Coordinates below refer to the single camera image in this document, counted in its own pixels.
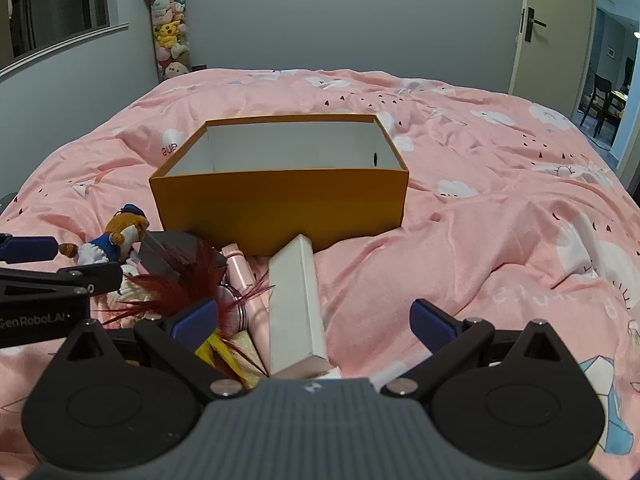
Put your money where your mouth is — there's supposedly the dark chair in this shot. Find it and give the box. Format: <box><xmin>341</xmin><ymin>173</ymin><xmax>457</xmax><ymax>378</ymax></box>
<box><xmin>580</xmin><ymin>72</ymin><xmax>628</xmax><ymax>142</ymax></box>

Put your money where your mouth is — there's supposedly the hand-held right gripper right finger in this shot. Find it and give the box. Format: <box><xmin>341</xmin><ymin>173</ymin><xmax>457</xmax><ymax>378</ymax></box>
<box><xmin>380</xmin><ymin>299</ymin><xmax>583</xmax><ymax>403</ymax></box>

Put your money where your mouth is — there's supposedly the cream door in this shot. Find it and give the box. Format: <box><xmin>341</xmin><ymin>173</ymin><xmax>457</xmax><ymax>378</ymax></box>
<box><xmin>509</xmin><ymin>0</ymin><xmax>599</xmax><ymax>111</ymax></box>

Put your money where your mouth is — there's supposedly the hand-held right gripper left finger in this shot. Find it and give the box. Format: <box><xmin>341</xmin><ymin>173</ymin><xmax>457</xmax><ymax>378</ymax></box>
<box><xmin>50</xmin><ymin>297</ymin><xmax>261</xmax><ymax>406</ymax></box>

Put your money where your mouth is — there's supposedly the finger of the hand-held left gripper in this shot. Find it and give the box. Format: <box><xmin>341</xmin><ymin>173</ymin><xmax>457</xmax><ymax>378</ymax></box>
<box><xmin>0</xmin><ymin>234</ymin><xmax>78</xmax><ymax>264</ymax></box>
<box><xmin>0</xmin><ymin>262</ymin><xmax>124</xmax><ymax>297</ymax></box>

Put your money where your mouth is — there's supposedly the brown sailor plush bear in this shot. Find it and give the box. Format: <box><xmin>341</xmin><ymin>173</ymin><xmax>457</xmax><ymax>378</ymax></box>
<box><xmin>75</xmin><ymin>204</ymin><xmax>151</xmax><ymax>266</ymax></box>

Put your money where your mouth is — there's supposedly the dark grey box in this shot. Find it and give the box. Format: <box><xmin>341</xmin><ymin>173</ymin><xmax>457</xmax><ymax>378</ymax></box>
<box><xmin>140</xmin><ymin>231</ymin><xmax>228</xmax><ymax>286</ymax></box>

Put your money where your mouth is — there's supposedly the hanging column of plush toys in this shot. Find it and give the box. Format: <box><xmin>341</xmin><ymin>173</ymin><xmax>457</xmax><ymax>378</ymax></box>
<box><xmin>142</xmin><ymin>0</ymin><xmax>192</xmax><ymax>84</ymax></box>

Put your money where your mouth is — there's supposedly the red feather toy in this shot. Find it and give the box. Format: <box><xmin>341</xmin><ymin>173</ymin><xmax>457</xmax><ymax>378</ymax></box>
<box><xmin>97</xmin><ymin>240</ymin><xmax>276</xmax><ymax>391</ymax></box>

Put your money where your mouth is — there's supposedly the white crochet bunny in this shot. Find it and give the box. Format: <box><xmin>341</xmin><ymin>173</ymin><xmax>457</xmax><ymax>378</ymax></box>
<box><xmin>106</xmin><ymin>260</ymin><xmax>161</xmax><ymax>320</ymax></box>

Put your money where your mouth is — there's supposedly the black door handle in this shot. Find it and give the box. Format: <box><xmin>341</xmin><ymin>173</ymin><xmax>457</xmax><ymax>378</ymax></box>
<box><xmin>520</xmin><ymin>7</ymin><xmax>548</xmax><ymax>43</ymax></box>

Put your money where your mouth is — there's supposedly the pink oblong box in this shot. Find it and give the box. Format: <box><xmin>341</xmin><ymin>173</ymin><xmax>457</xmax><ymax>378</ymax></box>
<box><xmin>220</xmin><ymin>242</ymin><xmax>273</xmax><ymax>346</ymax></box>

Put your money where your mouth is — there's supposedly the white long box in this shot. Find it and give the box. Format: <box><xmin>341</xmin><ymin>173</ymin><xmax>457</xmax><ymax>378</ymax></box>
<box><xmin>267</xmin><ymin>234</ymin><xmax>331</xmax><ymax>378</ymax></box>

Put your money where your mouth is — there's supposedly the window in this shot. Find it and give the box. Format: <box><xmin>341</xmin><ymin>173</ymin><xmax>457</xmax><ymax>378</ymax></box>
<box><xmin>0</xmin><ymin>0</ymin><xmax>129</xmax><ymax>77</ymax></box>

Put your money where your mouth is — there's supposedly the orange cardboard box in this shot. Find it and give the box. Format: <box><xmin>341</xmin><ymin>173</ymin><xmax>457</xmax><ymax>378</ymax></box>
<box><xmin>149</xmin><ymin>114</ymin><xmax>410</xmax><ymax>257</ymax></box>

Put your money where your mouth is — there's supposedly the pink printed blanket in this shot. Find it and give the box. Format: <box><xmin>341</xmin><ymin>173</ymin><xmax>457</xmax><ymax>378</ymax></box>
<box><xmin>0</xmin><ymin>67</ymin><xmax>640</xmax><ymax>480</ymax></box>

